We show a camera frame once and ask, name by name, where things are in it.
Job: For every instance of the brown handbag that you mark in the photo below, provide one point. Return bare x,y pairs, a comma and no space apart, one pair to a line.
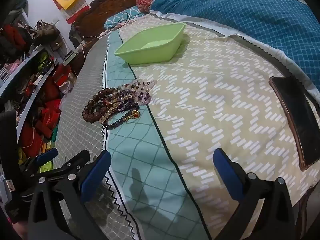
46,31

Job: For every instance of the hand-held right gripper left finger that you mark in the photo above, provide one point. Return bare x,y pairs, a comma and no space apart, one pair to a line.
96,175

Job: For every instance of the carved wooden headboard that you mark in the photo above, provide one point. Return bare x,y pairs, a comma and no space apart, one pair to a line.
110,2

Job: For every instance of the red padded jacket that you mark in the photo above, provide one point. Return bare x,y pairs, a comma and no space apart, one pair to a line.
12,36

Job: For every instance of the teal patterned pillow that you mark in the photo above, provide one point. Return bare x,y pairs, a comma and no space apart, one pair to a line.
117,18

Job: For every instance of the green plastic basin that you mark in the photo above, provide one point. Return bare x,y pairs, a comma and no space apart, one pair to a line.
150,55

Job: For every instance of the blue checked quilt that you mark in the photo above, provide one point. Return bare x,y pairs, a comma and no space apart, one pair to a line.
237,12

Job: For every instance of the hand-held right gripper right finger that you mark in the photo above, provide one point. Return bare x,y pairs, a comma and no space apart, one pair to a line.
227,177

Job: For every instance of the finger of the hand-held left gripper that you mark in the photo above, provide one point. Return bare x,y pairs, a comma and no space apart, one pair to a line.
47,155
75,163

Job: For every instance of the person's left hand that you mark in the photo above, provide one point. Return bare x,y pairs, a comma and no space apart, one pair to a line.
15,211

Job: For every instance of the grey storage shelf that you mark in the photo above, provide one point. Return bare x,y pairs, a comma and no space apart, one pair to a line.
22,67

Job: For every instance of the black smartphone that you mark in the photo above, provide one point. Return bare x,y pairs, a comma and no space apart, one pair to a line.
297,120

